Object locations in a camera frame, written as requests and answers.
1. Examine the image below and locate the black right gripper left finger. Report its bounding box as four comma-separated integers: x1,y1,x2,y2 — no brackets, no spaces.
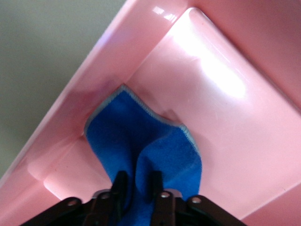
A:
88,170,129,226

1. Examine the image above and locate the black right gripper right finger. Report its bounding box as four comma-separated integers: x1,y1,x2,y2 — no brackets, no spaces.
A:
150,170,183,226

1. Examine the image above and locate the blue microfibre cloth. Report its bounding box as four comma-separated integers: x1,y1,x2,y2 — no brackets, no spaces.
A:
85,85,203,226

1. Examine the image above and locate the pink plastic bin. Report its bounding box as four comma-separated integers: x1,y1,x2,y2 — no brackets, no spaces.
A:
0,0,301,226

